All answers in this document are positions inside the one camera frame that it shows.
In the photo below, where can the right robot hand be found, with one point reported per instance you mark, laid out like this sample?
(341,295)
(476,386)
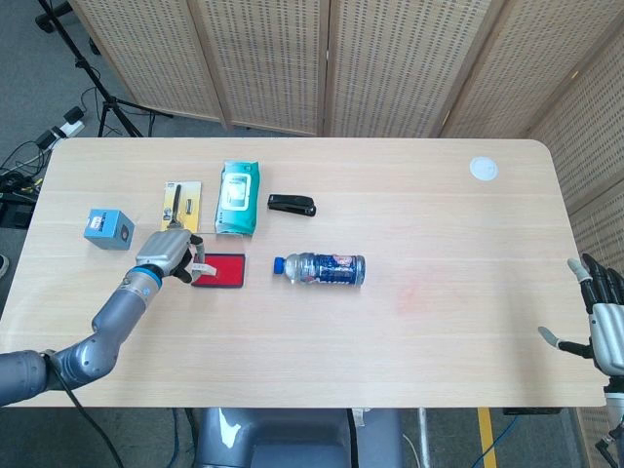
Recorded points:
(607,317)

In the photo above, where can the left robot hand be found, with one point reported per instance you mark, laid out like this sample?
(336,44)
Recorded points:
(163,248)

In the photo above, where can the white stamp with red base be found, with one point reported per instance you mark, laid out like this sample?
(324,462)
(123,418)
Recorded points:
(207,268)

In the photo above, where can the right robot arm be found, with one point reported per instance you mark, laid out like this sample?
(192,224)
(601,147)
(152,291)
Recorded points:
(615,400)

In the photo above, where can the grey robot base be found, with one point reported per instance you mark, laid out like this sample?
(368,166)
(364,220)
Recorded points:
(292,439)

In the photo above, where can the red ink pad black tray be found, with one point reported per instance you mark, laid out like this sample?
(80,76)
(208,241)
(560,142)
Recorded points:
(229,270)

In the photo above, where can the razor on yellow card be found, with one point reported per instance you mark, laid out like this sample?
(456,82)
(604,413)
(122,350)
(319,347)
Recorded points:
(183,205)

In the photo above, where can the blue cardboard box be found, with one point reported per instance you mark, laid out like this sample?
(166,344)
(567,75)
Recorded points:
(105,229)

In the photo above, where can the green wet wipes pack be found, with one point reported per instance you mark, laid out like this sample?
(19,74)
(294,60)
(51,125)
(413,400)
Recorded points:
(237,197)

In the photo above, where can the black stapler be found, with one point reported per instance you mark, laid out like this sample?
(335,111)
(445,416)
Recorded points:
(290,202)

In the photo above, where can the black tripod stand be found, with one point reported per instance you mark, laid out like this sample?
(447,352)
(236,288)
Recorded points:
(109,105)

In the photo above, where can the white power strip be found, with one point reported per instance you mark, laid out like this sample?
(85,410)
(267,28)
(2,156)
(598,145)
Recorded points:
(63,129)

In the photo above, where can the blue label drink bottle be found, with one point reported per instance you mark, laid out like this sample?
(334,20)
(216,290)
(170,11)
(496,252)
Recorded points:
(326,269)

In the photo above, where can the white round table grommet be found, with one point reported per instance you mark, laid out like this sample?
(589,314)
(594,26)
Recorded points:
(484,168)

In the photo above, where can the woven wooden folding screen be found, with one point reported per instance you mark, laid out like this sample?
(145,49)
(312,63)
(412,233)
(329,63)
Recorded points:
(273,58)

